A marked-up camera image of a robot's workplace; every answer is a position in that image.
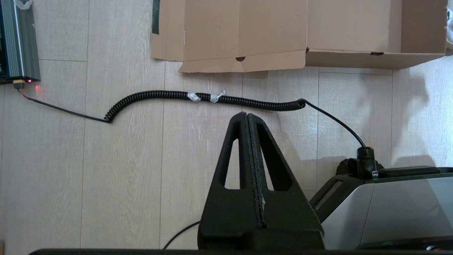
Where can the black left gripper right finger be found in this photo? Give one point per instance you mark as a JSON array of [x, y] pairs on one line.
[[293, 219]]

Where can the grey power inverter box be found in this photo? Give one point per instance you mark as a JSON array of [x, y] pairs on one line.
[[19, 42]]

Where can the grey and black robot base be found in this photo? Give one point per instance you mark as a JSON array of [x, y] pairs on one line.
[[389, 212]]

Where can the brown cardboard shoe box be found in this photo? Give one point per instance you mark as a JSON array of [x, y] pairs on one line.
[[269, 32]]

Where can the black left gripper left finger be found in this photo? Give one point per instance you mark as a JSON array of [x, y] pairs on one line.
[[226, 219]]

